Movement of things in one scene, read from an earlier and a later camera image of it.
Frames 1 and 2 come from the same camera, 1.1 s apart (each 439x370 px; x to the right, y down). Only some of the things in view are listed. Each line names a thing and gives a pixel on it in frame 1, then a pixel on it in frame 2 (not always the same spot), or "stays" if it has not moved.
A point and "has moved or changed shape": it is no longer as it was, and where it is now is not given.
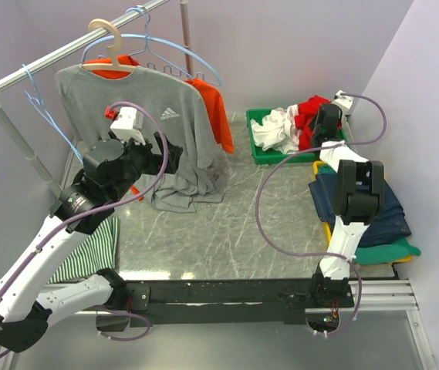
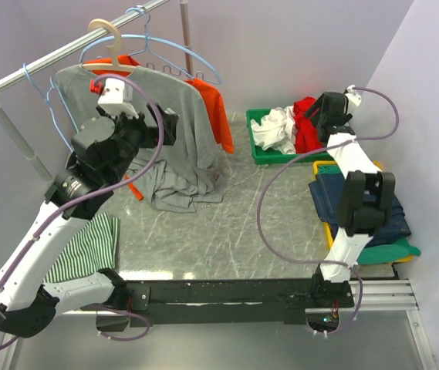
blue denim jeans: [391, 225] stays
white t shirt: [278, 131] stays
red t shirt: [305, 119] has moved or changed shape
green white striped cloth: [96, 251] stays
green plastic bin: [261, 156] stays
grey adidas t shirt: [187, 121] stays
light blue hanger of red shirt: [41, 102] has moved or changed shape
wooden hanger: [115, 47] stays
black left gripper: [154, 160] -> [151, 133]
